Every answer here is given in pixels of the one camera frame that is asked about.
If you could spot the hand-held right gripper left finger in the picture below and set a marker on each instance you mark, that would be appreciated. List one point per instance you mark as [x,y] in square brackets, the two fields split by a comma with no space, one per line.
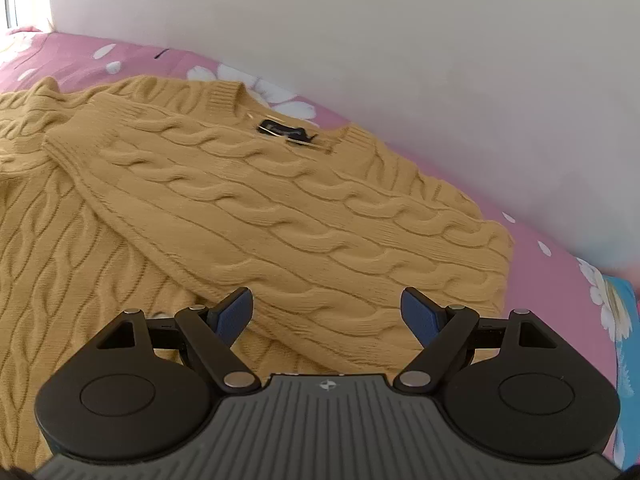
[234,312]

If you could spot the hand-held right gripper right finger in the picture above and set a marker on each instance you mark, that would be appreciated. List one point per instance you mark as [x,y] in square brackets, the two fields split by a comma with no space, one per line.
[417,312]

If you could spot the pink floral bed sheet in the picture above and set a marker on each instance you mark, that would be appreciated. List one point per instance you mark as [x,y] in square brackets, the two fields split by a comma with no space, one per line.
[540,280]

